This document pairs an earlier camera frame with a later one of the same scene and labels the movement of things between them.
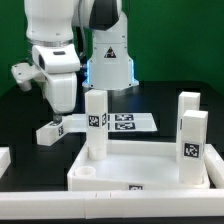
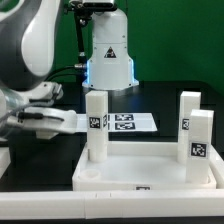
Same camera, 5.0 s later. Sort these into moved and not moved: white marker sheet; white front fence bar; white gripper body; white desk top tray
Moved: white gripper body
Not moved: white marker sheet; white front fence bar; white desk top tray
